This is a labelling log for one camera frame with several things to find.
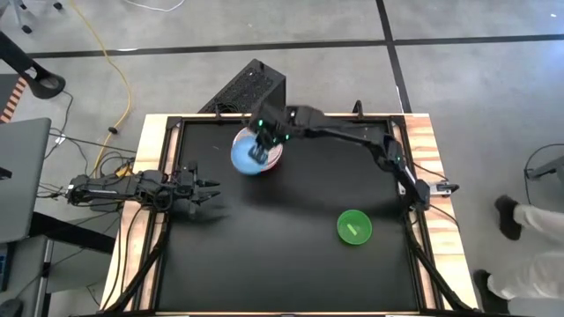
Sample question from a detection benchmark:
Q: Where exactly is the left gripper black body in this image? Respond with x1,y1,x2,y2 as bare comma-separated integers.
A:
168,161,201,216

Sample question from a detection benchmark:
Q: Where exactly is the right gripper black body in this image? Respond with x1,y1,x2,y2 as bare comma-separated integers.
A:
249,104,296,147

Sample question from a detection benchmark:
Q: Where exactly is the blue bowl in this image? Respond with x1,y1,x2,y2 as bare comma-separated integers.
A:
230,129,275,177

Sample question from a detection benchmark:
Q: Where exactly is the large white bowl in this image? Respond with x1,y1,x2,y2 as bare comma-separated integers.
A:
263,153,285,175

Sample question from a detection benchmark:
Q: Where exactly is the black computer tower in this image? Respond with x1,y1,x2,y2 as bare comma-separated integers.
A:
197,58,287,115

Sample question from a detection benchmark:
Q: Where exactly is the black table mat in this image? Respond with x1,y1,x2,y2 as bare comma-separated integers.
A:
157,119,419,313

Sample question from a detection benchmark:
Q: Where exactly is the green bowl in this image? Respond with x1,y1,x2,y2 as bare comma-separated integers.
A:
336,209,374,247

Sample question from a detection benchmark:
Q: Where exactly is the black crossbar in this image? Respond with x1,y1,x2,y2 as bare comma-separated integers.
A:
29,210,117,256

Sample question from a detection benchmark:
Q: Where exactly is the grey laptop lid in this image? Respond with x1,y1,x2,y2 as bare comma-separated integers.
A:
0,117,53,246

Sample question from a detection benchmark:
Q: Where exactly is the grey cart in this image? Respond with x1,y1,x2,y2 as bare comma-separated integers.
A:
0,234,55,317

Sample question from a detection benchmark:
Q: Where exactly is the orange black striped edge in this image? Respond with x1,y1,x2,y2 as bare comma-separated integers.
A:
0,76,29,125

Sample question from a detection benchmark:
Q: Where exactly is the office chair wheeled base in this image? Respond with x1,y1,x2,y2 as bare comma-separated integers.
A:
0,0,64,36

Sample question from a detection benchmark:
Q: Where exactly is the person's foot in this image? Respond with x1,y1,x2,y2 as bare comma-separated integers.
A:
493,194,524,242
471,269,512,316

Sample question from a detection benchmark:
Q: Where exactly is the grey metal stand foot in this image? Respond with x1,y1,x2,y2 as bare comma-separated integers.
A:
525,155,564,181

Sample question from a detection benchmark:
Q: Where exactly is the black metal table frame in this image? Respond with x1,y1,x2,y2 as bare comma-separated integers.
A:
148,100,427,316

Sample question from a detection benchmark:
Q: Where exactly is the thin black floor cable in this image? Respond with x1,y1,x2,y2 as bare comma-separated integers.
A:
48,130,138,155

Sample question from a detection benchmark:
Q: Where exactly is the yellow cable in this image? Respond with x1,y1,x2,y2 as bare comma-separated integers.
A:
68,0,134,177

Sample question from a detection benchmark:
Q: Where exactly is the white cable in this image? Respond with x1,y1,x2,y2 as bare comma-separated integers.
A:
122,0,187,14

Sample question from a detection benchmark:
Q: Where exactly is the black looped floor cable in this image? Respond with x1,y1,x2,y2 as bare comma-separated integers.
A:
523,142,564,223

